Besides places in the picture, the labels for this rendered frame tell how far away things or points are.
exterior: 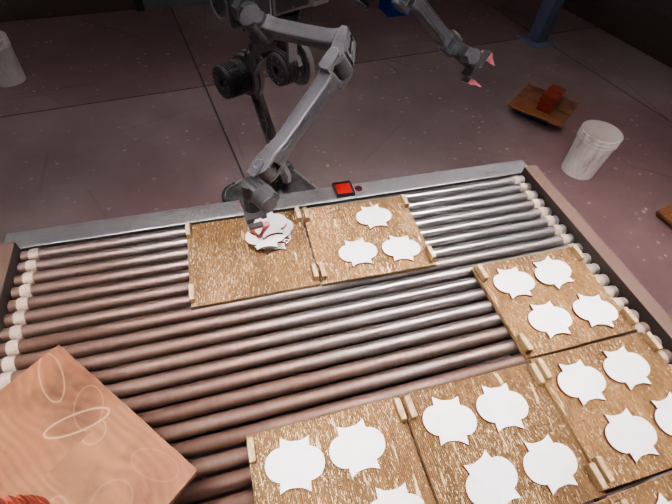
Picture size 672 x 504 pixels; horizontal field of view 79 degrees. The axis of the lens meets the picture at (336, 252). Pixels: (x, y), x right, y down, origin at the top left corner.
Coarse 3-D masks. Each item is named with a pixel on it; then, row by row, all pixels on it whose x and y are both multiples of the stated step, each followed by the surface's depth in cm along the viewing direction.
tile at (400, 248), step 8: (392, 240) 146; (400, 240) 147; (408, 240) 147; (384, 248) 144; (392, 248) 144; (400, 248) 144; (408, 248) 144; (416, 248) 145; (392, 256) 142; (400, 256) 142; (408, 256) 142
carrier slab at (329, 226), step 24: (312, 216) 153; (336, 216) 153; (408, 216) 156; (312, 240) 145; (336, 240) 146; (384, 240) 147; (336, 264) 139; (360, 264) 140; (384, 264) 140; (408, 264) 141; (432, 264) 142
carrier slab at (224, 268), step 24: (288, 216) 152; (192, 240) 142; (216, 240) 143; (240, 240) 143; (192, 264) 136; (216, 264) 136; (240, 264) 137; (264, 264) 137; (288, 264) 138; (216, 288) 130; (240, 288) 131; (264, 288) 131; (288, 288) 132
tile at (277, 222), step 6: (270, 216) 144; (276, 216) 144; (282, 216) 144; (270, 222) 142; (276, 222) 142; (282, 222) 142; (270, 228) 140; (276, 228) 140; (282, 228) 141; (252, 234) 139; (258, 234) 138; (264, 234) 138; (270, 234) 139
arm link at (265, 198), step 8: (256, 160) 122; (256, 168) 122; (256, 176) 122; (264, 184) 122; (256, 192) 121; (264, 192) 121; (272, 192) 120; (256, 200) 121; (264, 200) 120; (272, 200) 121; (264, 208) 121; (272, 208) 124
